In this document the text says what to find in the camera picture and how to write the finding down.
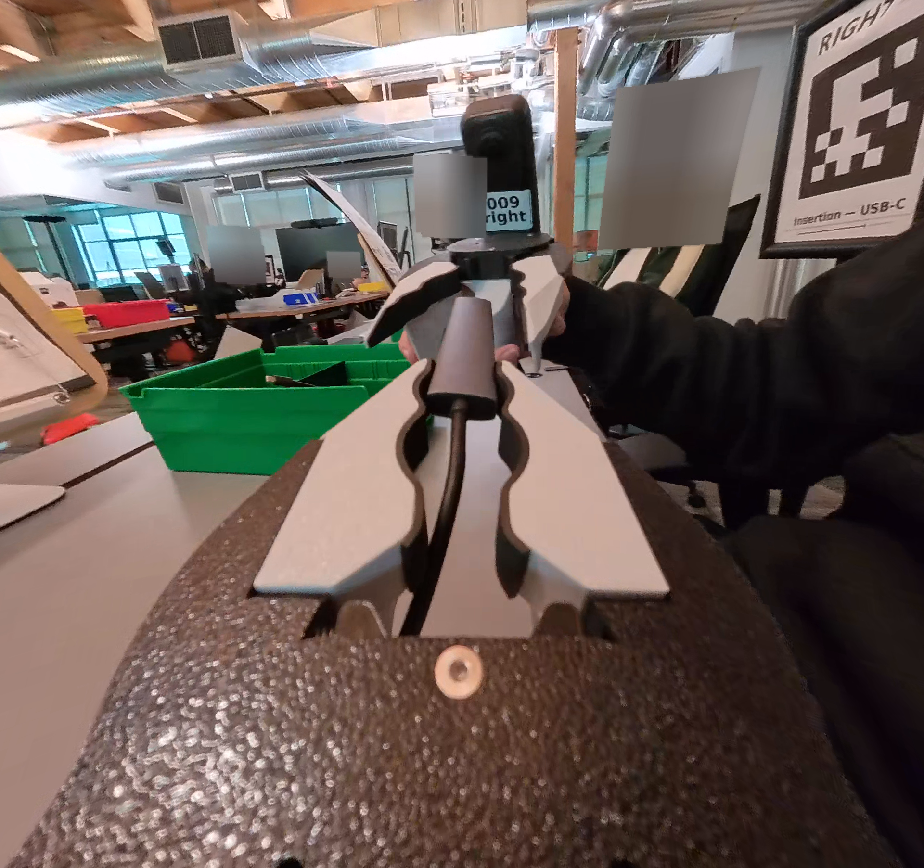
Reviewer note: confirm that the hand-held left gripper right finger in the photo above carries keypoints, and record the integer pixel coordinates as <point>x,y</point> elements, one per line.
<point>588,514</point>

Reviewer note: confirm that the document stand with paper sheet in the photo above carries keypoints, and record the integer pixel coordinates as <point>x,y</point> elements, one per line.
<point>361,225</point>

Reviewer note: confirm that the grey desk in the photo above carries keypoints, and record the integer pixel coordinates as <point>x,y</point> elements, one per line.
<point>108,557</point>

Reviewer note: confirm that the person's right forearm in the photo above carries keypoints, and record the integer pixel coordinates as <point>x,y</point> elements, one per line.
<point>686,377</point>

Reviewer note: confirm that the silver duct with vent grilles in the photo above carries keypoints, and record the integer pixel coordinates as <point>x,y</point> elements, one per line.
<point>289,52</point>

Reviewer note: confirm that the silver elbow ducts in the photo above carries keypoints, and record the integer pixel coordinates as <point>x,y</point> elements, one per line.
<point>650,9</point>

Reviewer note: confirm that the yellow plastic bin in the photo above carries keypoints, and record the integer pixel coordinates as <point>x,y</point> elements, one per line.
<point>68,321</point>
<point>373,288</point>

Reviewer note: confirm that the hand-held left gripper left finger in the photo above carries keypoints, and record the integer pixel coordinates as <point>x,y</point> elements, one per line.
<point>339,514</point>

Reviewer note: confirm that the black monitor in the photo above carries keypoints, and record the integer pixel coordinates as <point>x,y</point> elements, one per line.
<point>310,251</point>

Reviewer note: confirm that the green plastic bin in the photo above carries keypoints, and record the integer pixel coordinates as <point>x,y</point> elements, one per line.
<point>216,420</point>

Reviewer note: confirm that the silver spiral duct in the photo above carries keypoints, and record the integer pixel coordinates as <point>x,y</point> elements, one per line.
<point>289,128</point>

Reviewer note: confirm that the person's right hand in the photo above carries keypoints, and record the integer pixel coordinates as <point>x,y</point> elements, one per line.
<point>563,305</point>

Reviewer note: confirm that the black white tag board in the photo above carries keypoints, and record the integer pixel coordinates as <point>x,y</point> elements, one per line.
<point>852,110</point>

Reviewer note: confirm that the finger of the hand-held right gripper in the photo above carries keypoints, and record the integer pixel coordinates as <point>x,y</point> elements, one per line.
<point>543,298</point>
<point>411,298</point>

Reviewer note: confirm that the red plastic bin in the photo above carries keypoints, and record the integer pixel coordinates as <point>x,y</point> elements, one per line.
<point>126,314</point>

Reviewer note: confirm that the dark grey USB hub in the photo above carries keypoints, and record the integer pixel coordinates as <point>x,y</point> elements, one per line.
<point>462,348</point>

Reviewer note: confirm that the document stand with instruction sheet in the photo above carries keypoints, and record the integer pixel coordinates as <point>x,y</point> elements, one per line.
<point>29,348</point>

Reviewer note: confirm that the small blue plastic bin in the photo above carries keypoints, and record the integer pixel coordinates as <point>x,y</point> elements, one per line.
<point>299,298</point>

